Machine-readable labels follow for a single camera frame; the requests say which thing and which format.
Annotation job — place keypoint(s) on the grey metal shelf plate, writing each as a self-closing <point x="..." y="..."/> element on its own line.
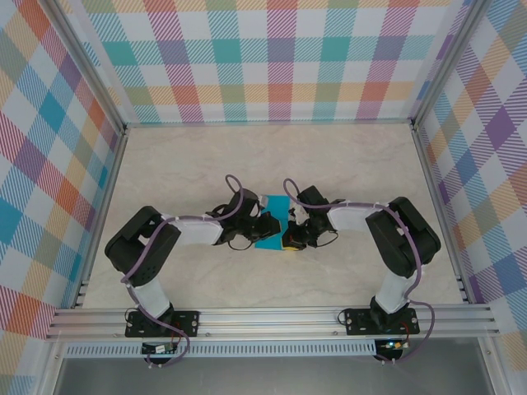
<point x="267" y="378"/>

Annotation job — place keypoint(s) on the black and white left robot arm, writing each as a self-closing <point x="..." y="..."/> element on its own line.
<point x="131" y="243"/>

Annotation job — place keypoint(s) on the aluminium frame leg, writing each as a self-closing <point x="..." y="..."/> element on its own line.
<point x="494" y="370"/>
<point x="49" y="370"/>

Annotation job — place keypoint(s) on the aluminium mounting rail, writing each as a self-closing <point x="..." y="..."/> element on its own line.
<point x="267" y="323"/>

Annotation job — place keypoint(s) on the dark circuit board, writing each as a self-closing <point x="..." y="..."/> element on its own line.
<point x="158" y="349"/>

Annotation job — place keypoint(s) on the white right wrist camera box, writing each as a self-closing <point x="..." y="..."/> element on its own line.
<point x="298" y="214"/>

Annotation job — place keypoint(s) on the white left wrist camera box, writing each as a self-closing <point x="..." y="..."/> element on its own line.
<point x="262" y="201"/>

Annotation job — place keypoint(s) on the aluminium table edge rail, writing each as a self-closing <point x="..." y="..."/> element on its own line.
<point x="439" y="205"/>
<point x="105" y="205"/>

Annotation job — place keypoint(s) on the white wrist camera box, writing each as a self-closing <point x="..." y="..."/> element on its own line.
<point x="262" y="201"/>
<point x="298" y="214"/>

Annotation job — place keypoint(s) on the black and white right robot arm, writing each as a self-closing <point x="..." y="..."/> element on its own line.
<point x="411" y="234"/>

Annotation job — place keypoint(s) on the blue paper sheet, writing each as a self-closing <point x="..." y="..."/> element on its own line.
<point x="278" y="204"/>

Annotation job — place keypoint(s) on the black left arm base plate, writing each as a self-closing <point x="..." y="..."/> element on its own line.
<point x="187" y="323"/>

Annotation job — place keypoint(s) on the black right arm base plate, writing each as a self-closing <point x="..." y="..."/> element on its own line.
<point x="358" y="323"/>

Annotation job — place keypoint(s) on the aluminium frame post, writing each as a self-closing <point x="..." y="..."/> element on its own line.
<point x="447" y="61"/>
<point x="91" y="61"/>

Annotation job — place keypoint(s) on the circuit board with green light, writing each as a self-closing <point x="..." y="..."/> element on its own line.
<point x="393" y="345"/>

